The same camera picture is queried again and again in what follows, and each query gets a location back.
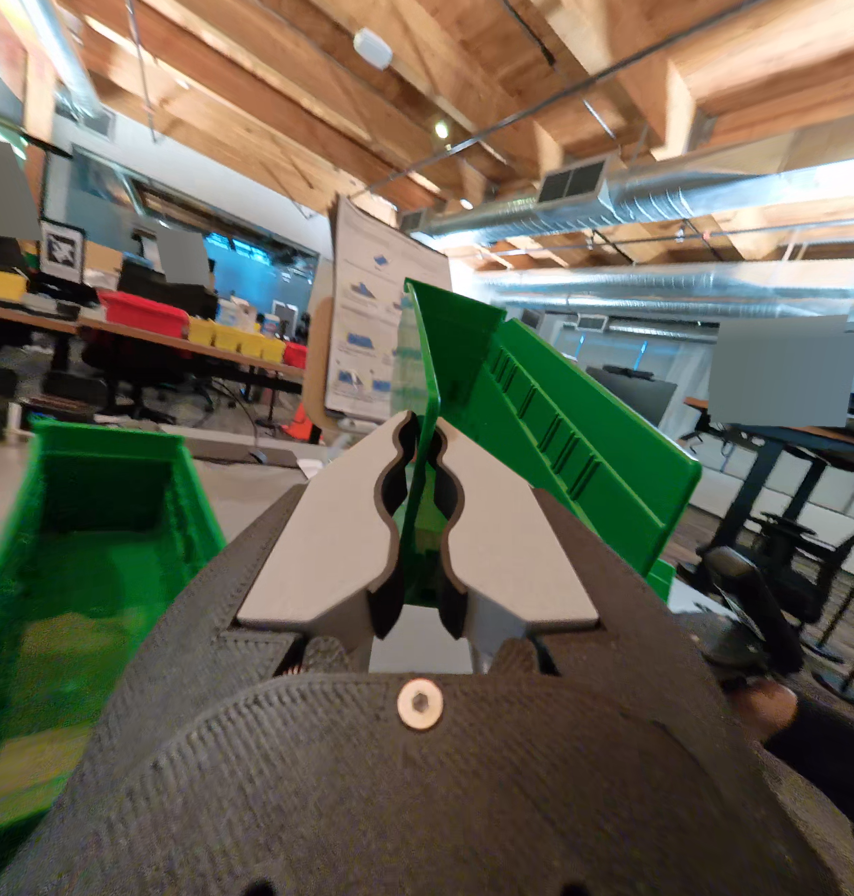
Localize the green plastic storage bin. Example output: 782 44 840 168
0 417 227 872
392 277 703 607

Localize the orange traffic cone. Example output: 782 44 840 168
280 402 324 446

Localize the black office chair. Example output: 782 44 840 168
757 510 854 634

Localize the wooden desk with black legs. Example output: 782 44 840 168
681 395 854 557

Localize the large red plastic bin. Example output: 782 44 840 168
97 289 191 341

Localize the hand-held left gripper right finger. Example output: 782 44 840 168
433 424 602 673

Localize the row of yellow bins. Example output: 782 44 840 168
188 317 288 363

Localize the large silver air duct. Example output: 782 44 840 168
412 155 854 238

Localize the person's right hand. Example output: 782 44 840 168
732 680 800 739

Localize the long wooden table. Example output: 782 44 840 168
0 300 307 428

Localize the white instruction poster board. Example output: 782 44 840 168
324 195 454 422

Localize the black ceiling vent grille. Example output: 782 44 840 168
536 158 609 204

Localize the thin silver air duct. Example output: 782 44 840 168
479 268 854 315

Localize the white ceiling sensor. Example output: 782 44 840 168
352 27 394 71

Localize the black and white marker sign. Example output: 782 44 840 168
39 220 86 282

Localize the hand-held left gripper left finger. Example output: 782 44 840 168
236 410 422 666

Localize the black monitor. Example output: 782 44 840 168
584 364 679 429

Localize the person's right forearm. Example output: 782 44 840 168
763 693 854 851

